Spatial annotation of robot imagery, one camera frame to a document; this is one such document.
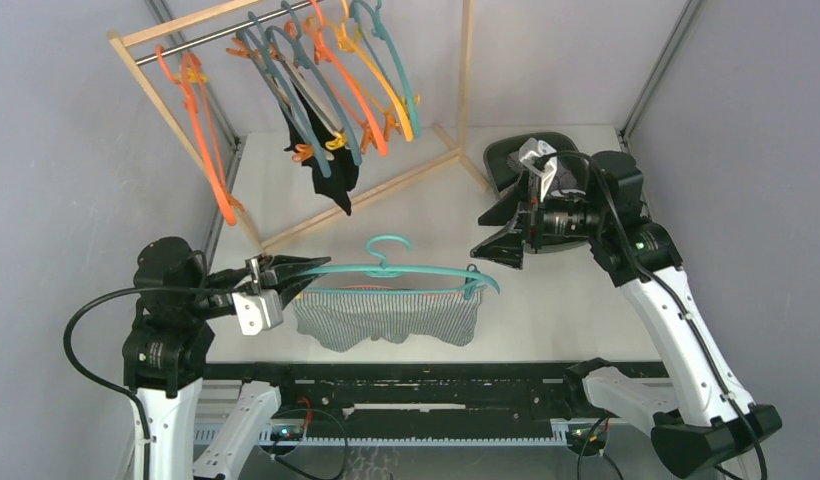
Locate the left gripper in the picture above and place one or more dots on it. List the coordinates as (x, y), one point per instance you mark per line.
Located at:
(278, 270)

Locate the orange clip hanger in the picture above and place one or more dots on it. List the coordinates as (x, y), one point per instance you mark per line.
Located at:
(192, 83)

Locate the teal hanger back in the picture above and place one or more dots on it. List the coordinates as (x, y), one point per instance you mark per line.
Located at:
(369, 23)

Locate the striped grey garment in basket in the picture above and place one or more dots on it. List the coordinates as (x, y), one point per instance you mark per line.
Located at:
(564, 183)

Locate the yellow hanger on rack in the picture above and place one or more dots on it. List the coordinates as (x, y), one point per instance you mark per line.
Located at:
(348, 41)

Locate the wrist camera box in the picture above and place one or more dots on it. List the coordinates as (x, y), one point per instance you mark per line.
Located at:
(258, 313)
(540, 159)

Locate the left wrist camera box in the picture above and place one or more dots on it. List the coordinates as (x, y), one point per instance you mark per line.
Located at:
(258, 313)

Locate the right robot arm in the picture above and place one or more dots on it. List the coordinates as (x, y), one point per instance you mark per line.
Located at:
(709, 417)

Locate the teal hanger front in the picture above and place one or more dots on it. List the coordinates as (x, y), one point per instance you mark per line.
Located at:
(472, 278)

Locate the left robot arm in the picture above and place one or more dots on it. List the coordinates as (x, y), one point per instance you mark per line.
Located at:
(165, 354)

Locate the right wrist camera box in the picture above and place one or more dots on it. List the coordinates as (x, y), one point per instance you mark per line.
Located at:
(540, 159)

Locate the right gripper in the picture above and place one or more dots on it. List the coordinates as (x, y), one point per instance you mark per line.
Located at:
(506, 247)

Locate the dark green laundry basket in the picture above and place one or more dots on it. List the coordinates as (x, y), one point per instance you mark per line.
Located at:
(501, 161)

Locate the teal hanger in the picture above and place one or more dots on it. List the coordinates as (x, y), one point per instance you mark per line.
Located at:
(472, 278)
(369, 23)
(322, 131)

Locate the orange hanger on rack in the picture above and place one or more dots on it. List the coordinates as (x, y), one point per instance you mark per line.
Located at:
(372, 135)

